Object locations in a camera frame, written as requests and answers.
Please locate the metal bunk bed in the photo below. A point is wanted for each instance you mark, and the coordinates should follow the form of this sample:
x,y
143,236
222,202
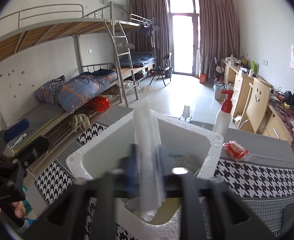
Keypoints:
x,y
49,30
127,23

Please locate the green bag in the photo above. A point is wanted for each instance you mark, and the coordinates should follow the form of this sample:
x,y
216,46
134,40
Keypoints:
x,y
254,66

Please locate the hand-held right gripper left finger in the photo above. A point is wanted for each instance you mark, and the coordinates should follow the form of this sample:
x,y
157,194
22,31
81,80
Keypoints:
x,y
130,172

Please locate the teal printed package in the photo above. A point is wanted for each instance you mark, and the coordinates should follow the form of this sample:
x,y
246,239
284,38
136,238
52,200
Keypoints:
x,y
28,206

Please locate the blue plaid bedding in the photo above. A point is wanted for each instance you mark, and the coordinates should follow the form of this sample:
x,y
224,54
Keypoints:
x,y
137,59

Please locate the orange bag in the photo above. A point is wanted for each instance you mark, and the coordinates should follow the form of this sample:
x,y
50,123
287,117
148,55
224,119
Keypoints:
x,y
203,78

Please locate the glass balcony door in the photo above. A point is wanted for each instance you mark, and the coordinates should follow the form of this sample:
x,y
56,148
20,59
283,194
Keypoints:
x,y
183,42

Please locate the black smartphone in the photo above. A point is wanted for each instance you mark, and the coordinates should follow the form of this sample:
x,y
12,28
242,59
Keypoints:
x,y
287,215

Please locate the white foam box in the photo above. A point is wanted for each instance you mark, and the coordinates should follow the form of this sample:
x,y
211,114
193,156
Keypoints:
x,y
99,150

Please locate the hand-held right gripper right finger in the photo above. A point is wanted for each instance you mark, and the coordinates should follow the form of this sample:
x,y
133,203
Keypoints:
x,y
164,157

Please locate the black bag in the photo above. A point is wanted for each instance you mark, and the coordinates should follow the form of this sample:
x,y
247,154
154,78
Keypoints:
x,y
214,70

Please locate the person's left hand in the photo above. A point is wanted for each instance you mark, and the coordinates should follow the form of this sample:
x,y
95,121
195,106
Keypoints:
x,y
19,210

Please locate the yellow bag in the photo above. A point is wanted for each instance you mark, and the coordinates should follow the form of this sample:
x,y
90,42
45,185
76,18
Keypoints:
x,y
244,60

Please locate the white pump bottle red cap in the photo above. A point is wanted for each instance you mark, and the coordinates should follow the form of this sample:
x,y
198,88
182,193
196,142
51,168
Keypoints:
x,y
221,120

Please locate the blue orange quilt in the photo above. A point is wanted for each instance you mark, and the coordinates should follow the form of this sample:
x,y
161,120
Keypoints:
x,y
82,87

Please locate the houndstooth tablecloth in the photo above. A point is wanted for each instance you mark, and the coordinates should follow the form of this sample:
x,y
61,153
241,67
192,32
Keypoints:
x,y
249,180

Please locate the brown curtain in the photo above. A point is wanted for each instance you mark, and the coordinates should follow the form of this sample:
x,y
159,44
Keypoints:
x,y
149,10
216,30

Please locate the red snack packet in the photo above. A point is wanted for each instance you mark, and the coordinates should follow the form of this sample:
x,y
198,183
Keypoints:
x,y
235,151

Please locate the hanging dark clothes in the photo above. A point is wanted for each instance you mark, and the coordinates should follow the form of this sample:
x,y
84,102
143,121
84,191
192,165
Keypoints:
x,y
147,30

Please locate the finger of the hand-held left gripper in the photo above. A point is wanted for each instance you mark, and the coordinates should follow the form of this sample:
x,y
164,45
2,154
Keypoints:
x,y
17,130
34,152

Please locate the black folding chair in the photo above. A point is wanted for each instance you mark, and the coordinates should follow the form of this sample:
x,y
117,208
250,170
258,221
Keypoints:
x,y
161,67

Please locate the wooden smiley face chair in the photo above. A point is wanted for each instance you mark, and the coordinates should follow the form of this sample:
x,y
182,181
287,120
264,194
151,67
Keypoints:
x,y
256,102

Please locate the white cup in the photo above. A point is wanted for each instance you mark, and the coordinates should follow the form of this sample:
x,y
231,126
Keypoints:
x,y
186,111

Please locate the red plastic bag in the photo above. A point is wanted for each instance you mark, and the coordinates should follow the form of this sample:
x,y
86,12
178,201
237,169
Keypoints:
x,y
100,105

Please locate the black headphones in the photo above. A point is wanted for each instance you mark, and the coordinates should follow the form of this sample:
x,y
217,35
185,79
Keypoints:
x,y
289,97

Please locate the beige cloth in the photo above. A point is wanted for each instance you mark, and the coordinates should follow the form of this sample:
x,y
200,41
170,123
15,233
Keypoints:
x,y
79,121

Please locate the wooden desk with drawers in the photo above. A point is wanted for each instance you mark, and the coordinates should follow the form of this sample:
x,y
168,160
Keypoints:
x,y
239,87

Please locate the bucket with bottles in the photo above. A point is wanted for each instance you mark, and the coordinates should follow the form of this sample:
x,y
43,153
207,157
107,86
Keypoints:
x,y
218,90

